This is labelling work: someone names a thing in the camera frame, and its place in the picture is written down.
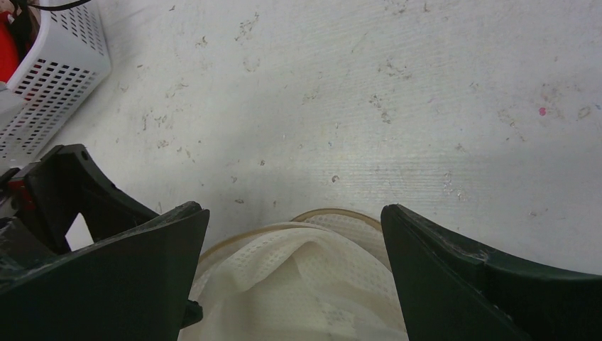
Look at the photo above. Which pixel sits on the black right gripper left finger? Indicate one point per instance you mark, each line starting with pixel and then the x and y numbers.
pixel 134 285

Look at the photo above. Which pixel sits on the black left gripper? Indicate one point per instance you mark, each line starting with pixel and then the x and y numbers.
pixel 64 206

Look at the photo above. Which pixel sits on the white perforated plastic basket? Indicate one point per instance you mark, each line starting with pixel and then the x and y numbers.
pixel 67 61

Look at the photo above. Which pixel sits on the white mesh bag beige trim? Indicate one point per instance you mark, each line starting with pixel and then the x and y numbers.
pixel 324 275

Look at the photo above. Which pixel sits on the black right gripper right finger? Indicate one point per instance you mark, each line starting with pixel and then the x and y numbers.
pixel 451 287

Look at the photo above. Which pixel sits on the red bra black trim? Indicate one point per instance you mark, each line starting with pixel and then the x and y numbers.
pixel 9 52

